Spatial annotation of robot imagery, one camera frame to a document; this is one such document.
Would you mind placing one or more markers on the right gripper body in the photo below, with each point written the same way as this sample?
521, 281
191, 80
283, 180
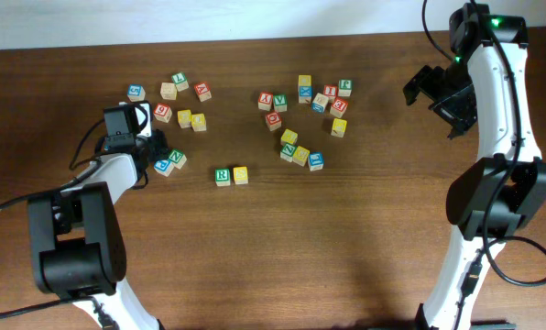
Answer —
451, 92

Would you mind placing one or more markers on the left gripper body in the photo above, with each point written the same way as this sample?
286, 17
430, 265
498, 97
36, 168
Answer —
156, 144

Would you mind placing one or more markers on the green R block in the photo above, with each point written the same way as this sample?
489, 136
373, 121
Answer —
222, 177

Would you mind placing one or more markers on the yellow S block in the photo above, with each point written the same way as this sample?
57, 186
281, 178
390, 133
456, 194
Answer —
240, 175

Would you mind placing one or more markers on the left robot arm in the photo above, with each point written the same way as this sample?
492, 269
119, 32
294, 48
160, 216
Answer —
77, 249

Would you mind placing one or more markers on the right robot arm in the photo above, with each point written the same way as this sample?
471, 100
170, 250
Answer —
483, 87

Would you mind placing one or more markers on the blue number 5 block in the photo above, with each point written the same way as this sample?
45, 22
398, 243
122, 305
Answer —
136, 92

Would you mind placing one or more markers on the red 6 block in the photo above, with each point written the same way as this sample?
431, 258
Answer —
162, 113

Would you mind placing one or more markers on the plain wooden block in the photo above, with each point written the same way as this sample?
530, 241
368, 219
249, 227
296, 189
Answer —
168, 91

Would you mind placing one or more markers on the blue P block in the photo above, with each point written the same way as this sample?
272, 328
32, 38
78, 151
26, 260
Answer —
164, 167

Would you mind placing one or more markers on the yellow block left of pair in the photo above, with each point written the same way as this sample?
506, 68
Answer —
184, 118

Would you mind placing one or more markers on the yellow block of pair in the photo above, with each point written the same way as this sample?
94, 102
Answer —
184, 118
198, 122

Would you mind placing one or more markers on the green N block left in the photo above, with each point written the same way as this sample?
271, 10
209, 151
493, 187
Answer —
177, 158

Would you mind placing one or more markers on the green n block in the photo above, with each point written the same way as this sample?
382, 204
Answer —
177, 158
287, 152

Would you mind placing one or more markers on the green L block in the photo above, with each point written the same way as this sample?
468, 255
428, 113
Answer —
180, 81

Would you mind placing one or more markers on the yellow block right of pair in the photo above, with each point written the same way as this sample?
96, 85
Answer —
198, 122

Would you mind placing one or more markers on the red A block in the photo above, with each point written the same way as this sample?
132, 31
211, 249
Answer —
203, 91

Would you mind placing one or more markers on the green J block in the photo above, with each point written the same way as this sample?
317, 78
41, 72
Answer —
345, 88

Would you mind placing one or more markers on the yellow K block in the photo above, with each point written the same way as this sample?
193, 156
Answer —
338, 127

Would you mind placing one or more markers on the red E block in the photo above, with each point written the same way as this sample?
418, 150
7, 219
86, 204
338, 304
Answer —
338, 107

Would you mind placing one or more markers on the red I block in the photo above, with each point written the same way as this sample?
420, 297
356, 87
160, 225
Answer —
330, 91

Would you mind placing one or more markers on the blue edged tilted block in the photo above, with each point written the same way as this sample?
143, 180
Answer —
319, 103

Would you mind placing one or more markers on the blue L block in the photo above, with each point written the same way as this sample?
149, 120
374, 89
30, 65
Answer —
315, 161

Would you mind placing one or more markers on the red Y block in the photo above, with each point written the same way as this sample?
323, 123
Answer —
265, 101

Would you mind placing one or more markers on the red C block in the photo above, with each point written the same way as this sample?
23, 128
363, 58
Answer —
273, 121

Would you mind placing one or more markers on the blue X block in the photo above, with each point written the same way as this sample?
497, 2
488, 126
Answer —
305, 94

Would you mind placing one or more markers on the yellow O block right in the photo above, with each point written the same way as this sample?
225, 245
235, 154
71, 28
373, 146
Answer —
300, 156

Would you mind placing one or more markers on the yellow top block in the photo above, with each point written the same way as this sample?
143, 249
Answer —
304, 81

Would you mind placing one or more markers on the green V block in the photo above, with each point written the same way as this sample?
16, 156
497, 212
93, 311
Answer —
280, 103

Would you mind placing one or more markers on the yellow Z block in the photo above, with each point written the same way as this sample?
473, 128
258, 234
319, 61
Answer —
289, 137

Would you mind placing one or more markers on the green N block right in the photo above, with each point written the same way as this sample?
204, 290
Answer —
287, 152

